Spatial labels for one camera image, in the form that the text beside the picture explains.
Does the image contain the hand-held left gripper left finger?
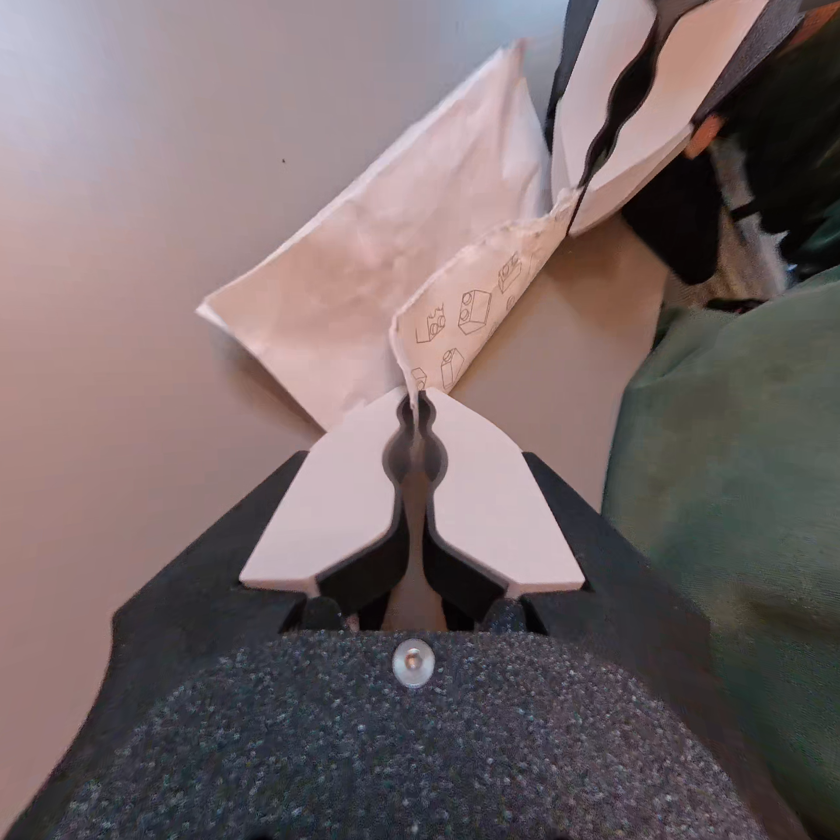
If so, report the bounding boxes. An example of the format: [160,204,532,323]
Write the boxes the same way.
[241,390,418,594]

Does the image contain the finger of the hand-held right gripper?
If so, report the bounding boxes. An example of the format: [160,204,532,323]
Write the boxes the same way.
[569,0,775,237]
[549,0,660,195]

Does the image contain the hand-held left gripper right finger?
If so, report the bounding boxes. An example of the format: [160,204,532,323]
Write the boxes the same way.
[420,389,586,598]

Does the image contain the large printed paper bag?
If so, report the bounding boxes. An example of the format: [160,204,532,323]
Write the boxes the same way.
[197,40,581,434]

